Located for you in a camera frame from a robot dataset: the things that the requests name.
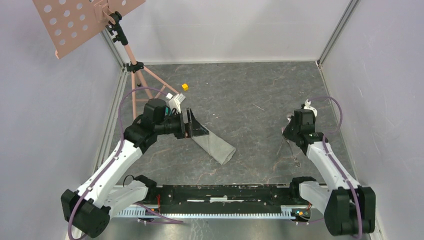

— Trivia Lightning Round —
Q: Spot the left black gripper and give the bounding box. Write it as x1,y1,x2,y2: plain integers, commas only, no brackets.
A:
155,107,209,140

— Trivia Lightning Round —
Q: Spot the silver spoon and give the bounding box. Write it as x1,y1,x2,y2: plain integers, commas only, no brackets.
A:
276,124,294,156

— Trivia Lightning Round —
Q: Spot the grey cloth napkin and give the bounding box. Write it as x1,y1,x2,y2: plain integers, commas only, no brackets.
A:
192,128,236,165

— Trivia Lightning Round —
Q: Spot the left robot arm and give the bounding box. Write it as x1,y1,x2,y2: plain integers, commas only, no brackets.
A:
60,98,209,240

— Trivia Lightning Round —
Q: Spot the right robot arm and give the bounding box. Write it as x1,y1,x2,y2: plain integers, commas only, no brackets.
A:
282,109,376,238

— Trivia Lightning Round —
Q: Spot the yellow cube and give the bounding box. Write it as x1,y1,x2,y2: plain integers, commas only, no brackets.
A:
181,83,189,91

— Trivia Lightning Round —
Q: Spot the pink music stand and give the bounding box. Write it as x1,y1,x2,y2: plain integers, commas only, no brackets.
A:
33,0,181,120

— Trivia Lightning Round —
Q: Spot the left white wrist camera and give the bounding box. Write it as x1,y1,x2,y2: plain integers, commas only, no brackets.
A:
165,93,186,114

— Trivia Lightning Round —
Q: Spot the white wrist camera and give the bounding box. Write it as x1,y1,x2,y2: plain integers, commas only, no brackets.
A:
301,99,318,117
165,93,186,114

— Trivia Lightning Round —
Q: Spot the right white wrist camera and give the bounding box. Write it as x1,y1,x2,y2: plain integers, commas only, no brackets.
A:
301,99,318,117

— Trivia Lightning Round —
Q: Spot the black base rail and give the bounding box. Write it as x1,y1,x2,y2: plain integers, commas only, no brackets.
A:
140,184,309,214

